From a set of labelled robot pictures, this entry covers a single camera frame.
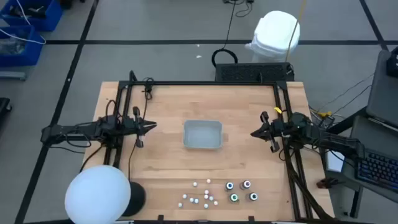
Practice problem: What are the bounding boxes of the black aluminium frame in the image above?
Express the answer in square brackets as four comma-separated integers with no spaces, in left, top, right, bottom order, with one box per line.
[102,70,336,224]

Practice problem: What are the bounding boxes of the black device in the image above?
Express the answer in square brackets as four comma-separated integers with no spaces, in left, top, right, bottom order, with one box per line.
[386,46,398,78]

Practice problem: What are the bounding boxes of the grey desk panel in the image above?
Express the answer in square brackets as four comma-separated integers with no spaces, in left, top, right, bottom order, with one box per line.
[366,49,398,129]

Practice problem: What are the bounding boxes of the grey flat bar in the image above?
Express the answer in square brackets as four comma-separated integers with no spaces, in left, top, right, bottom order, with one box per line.
[0,71,27,82]

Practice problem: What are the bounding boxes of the black cable bundle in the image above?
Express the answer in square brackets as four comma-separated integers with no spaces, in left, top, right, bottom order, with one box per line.
[281,146,336,222]

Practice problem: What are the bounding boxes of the brown black clamp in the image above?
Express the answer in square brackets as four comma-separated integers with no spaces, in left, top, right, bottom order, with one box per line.
[316,177,340,190]

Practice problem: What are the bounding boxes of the white cable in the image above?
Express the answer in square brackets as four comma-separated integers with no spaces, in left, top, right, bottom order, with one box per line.
[0,0,47,45]

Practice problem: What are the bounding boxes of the yellow hanging cable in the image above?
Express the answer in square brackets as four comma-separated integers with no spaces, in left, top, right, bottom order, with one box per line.
[285,0,308,62]

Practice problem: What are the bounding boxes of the white globe table lamp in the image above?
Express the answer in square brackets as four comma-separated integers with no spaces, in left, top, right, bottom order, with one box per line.
[64,164,147,224]

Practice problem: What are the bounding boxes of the black mesh computer case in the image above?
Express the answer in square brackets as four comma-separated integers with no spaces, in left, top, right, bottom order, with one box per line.
[215,62,295,83]

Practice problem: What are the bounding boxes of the white lined trash bin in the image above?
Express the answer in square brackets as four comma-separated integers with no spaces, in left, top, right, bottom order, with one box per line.
[244,10,301,63]

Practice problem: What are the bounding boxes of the grey keyboard desk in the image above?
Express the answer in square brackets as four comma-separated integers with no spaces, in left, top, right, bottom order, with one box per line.
[341,115,398,203]

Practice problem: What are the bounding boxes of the black backlit keyboard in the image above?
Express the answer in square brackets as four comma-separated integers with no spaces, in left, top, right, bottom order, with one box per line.
[356,149,398,193]

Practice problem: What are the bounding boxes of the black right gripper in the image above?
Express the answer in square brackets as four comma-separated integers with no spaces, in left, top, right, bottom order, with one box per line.
[250,111,285,154]

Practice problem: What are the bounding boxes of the black power box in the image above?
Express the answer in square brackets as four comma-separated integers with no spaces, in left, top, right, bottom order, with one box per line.
[319,115,336,129]

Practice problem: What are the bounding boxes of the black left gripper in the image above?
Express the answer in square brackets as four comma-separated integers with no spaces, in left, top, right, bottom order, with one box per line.
[123,106,157,149]

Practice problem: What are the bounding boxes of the blue plastic storage bin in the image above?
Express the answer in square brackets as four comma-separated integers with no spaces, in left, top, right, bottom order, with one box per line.
[0,25,45,68]
[0,0,65,32]

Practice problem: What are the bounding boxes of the white paper sheet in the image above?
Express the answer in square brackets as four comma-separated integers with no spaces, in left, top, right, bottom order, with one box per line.
[325,149,345,174]

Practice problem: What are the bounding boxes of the black lamp cable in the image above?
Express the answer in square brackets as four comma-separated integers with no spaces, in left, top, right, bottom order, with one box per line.
[127,77,155,184]

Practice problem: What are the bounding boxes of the black floor cable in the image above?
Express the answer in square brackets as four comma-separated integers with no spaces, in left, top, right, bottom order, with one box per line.
[211,0,255,68]

